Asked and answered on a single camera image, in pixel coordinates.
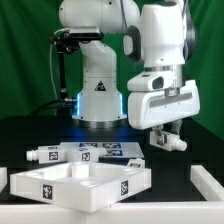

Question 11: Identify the fiducial marker sheet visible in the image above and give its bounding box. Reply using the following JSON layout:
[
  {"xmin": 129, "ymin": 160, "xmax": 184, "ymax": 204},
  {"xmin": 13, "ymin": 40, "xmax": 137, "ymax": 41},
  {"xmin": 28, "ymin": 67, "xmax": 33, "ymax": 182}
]
[{"xmin": 61, "ymin": 142, "xmax": 144, "ymax": 158}]

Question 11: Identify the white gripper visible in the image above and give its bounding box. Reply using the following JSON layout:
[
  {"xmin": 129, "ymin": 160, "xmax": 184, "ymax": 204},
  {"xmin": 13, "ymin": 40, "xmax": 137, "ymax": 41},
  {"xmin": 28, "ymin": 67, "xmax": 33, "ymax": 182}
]
[{"xmin": 128, "ymin": 80, "xmax": 200, "ymax": 146}]

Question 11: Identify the black cable bundle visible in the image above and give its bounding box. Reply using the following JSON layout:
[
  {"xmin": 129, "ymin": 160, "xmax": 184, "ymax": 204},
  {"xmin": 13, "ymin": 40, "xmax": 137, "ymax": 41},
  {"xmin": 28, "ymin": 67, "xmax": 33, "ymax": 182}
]
[{"xmin": 28, "ymin": 43, "xmax": 79, "ymax": 117}]

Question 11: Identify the white square tabletop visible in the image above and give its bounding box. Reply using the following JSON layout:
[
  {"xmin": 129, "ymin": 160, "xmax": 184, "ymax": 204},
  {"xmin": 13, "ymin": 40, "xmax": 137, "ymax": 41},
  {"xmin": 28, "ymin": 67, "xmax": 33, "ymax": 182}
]
[{"xmin": 10, "ymin": 162, "xmax": 151, "ymax": 213}]

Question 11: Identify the green backdrop curtain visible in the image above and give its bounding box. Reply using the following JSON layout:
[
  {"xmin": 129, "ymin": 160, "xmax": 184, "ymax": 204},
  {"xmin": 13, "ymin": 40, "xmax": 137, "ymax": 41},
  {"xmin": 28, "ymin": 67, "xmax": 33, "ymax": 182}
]
[{"xmin": 0, "ymin": 0, "xmax": 224, "ymax": 140}]

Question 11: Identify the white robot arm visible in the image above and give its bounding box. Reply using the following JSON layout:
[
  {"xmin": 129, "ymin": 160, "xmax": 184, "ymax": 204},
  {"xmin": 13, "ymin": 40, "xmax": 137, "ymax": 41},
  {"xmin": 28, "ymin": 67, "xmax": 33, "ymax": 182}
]
[{"xmin": 59, "ymin": 0, "xmax": 200, "ymax": 151}]

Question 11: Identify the black mounted camera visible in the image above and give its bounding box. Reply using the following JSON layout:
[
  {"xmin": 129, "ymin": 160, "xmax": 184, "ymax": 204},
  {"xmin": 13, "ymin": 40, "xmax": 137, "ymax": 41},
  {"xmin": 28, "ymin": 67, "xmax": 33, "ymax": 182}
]
[{"xmin": 50, "ymin": 27, "xmax": 104, "ymax": 55}]

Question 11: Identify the white front rail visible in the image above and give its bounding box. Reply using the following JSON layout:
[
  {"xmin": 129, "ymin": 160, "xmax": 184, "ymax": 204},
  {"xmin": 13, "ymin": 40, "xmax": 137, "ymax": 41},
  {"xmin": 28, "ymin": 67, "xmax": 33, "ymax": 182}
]
[{"xmin": 0, "ymin": 202, "xmax": 224, "ymax": 224}]

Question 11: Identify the white left bracket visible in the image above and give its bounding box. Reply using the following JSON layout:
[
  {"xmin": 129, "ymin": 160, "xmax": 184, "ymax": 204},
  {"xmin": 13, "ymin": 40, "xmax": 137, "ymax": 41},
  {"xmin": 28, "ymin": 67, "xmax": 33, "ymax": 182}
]
[{"xmin": 0, "ymin": 167, "xmax": 7, "ymax": 193}]

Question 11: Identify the white right bracket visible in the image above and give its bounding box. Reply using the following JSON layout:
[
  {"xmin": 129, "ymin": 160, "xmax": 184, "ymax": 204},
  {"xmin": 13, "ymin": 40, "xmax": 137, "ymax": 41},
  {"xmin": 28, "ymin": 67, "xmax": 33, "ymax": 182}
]
[{"xmin": 190, "ymin": 165, "xmax": 224, "ymax": 202}]

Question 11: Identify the white bracket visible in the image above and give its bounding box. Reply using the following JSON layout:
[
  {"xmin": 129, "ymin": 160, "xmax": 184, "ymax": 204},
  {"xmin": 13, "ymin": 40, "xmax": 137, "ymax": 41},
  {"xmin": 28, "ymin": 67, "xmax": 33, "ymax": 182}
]
[
  {"xmin": 0, "ymin": 167, "xmax": 7, "ymax": 193},
  {"xmin": 190, "ymin": 165, "xmax": 224, "ymax": 202}
]

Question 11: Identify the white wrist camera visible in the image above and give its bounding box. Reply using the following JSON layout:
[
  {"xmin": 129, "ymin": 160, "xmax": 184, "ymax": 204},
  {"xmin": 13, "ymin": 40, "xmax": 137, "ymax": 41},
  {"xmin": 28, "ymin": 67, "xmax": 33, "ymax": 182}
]
[{"xmin": 127, "ymin": 70, "xmax": 180, "ymax": 92}]

